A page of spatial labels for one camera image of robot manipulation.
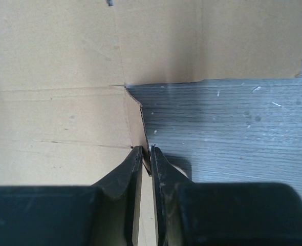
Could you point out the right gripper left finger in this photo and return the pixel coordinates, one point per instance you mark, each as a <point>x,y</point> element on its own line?
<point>105,213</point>

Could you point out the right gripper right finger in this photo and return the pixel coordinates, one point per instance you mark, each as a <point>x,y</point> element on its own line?
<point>243,213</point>

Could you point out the brown cardboard box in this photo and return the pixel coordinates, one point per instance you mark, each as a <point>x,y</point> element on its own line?
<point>66,115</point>

